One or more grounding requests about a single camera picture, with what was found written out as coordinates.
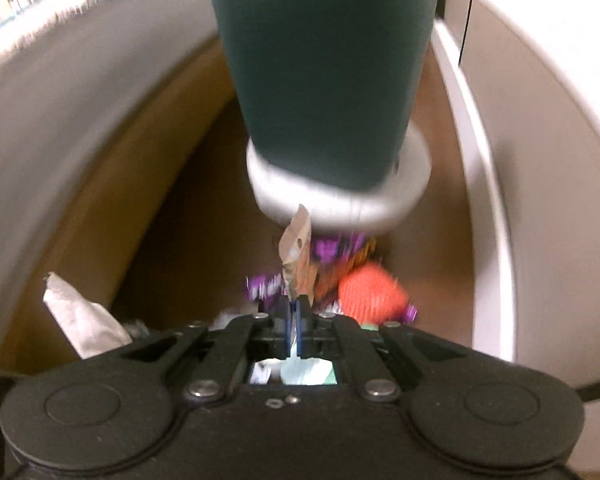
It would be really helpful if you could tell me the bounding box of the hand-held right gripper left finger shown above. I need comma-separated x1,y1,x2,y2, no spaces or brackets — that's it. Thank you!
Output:
122,298,296,403

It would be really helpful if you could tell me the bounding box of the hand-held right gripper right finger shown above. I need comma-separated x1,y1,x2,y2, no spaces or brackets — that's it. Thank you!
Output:
298,296,468,403

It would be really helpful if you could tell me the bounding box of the silver brown snack wrapper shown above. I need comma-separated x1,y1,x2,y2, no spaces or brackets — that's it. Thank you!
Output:
278,204,317,307

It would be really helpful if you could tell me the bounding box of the red foam fruit net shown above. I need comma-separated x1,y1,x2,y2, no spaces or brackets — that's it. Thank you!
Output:
337,262,412,327

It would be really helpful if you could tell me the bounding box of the purple black snack bag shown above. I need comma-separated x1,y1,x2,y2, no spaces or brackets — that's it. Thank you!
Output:
245,232,421,325

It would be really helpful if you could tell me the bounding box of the brown cardboard box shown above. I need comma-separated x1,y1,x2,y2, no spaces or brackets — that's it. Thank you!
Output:
0,35,481,376

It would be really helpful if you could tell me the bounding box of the dark green cup white lid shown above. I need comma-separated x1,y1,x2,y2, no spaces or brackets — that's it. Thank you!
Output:
202,0,443,235

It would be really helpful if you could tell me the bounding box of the pale teal packet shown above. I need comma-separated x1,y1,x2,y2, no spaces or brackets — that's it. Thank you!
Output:
280,355,337,387

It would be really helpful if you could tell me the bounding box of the white crumpled paper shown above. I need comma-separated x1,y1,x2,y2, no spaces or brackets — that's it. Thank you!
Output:
42,272,133,361

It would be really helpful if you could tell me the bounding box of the white cabinet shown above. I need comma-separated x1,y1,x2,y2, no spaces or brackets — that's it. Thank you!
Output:
432,0,600,403

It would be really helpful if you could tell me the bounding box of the grey fringed rug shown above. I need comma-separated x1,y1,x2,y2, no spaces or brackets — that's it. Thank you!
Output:
0,0,241,361

